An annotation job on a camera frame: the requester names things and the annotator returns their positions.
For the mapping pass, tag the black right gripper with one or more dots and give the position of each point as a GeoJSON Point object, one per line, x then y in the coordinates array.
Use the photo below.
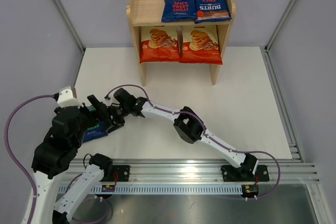
{"type": "Point", "coordinates": [116, 125]}

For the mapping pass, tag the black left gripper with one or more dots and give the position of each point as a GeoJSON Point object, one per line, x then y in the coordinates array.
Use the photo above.
{"type": "Point", "coordinates": [101, 112]}

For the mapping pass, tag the blue sea salt vinegar bag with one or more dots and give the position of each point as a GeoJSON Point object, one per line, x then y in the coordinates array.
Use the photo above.
{"type": "Point", "coordinates": [94, 132]}

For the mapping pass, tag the cassava chips bag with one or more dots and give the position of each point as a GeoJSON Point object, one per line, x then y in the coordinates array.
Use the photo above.
{"type": "Point", "coordinates": [159, 44]}
{"type": "Point", "coordinates": [200, 45]}

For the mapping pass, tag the blue spicy chilli bag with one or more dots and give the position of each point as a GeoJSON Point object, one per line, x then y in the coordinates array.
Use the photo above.
{"type": "Point", "coordinates": [212, 11]}
{"type": "Point", "coordinates": [179, 10]}

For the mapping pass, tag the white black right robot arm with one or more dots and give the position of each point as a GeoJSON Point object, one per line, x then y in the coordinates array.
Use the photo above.
{"type": "Point", "coordinates": [243, 166]}

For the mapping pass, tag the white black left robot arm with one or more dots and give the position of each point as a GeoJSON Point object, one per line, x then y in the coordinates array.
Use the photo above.
{"type": "Point", "coordinates": [53, 156]}

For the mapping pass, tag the wooden two-tier shelf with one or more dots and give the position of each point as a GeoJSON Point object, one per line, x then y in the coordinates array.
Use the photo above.
{"type": "Point", "coordinates": [141, 13]}

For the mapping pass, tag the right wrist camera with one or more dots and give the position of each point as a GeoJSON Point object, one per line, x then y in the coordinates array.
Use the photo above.
{"type": "Point", "coordinates": [107, 99]}

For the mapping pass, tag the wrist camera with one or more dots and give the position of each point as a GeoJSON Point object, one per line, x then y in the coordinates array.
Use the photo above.
{"type": "Point", "coordinates": [68, 97]}
{"type": "Point", "coordinates": [107, 99]}

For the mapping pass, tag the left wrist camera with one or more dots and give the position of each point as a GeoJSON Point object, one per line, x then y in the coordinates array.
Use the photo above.
{"type": "Point", "coordinates": [68, 97]}

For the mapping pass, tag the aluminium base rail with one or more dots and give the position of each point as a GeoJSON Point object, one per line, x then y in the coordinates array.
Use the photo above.
{"type": "Point", "coordinates": [183, 177]}

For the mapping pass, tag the aluminium frame post left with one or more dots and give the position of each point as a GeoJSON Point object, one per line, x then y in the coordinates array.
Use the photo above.
{"type": "Point", "coordinates": [62, 12]}

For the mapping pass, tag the aluminium frame post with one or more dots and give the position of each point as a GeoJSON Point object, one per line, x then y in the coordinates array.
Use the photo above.
{"type": "Point", "coordinates": [62, 12]}
{"type": "Point", "coordinates": [289, 8]}

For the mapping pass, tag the aluminium frame post right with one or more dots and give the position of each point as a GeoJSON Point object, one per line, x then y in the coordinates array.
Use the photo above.
{"type": "Point", "coordinates": [289, 8]}

